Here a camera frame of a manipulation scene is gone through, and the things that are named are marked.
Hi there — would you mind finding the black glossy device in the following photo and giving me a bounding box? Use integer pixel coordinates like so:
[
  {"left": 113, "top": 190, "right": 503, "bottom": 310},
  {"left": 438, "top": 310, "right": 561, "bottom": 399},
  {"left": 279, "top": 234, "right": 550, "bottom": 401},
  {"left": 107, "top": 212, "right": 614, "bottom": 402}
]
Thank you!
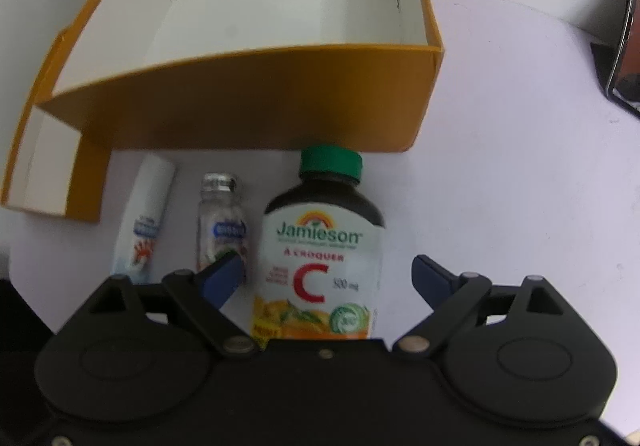
[{"left": 590, "top": 0, "right": 640, "bottom": 115}]

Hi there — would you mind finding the green-capped vitamin bottle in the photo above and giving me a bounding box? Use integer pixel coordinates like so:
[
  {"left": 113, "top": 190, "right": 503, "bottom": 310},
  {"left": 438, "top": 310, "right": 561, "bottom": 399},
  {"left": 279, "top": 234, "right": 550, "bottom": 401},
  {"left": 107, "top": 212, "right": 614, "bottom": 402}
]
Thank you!
[{"left": 248, "top": 145, "right": 387, "bottom": 342}]

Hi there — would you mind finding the white desktop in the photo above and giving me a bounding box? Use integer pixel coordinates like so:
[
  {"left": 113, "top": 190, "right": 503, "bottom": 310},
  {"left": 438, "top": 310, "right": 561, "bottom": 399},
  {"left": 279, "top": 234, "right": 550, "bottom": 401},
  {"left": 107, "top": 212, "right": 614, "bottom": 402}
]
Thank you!
[{"left": 0, "top": 0, "right": 640, "bottom": 352}]

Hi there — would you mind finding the orange cardboard box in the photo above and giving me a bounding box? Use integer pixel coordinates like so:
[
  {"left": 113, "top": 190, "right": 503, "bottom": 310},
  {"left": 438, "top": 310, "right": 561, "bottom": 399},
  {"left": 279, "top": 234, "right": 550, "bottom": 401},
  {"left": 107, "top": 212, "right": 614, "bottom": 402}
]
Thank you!
[{"left": 37, "top": 0, "right": 445, "bottom": 154}]

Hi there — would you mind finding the small silver-capped glass bottle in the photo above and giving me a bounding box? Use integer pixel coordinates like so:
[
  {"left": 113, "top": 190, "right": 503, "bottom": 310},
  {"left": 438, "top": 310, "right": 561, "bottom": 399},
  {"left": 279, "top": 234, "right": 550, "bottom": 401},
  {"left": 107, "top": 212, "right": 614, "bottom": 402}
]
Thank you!
[{"left": 196, "top": 172, "right": 249, "bottom": 284}]

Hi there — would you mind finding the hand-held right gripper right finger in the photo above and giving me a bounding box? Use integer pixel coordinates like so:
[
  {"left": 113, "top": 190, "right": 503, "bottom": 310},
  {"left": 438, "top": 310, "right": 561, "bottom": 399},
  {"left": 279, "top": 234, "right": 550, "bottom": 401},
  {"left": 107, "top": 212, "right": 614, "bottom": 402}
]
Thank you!
[{"left": 392, "top": 254, "right": 596, "bottom": 354}]

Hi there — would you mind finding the orange cardboard box lid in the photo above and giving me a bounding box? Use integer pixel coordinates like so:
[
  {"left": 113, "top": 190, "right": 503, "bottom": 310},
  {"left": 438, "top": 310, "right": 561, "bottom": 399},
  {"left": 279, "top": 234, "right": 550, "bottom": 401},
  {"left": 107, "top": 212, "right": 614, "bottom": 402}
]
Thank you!
[{"left": 0, "top": 28, "right": 113, "bottom": 224}]

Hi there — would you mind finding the white tube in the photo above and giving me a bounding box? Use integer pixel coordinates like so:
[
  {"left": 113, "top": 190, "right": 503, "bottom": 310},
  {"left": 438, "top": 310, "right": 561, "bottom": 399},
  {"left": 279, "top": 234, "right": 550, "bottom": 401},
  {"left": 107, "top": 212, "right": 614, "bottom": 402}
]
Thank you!
[{"left": 111, "top": 155, "right": 177, "bottom": 284}]

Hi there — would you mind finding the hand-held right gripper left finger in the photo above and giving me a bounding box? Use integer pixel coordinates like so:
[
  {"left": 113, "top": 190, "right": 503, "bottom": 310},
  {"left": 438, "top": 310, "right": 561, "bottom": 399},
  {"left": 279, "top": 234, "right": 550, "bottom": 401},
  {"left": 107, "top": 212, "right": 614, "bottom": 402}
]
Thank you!
[{"left": 60, "top": 253, "right": 258, "bottom": 357}]

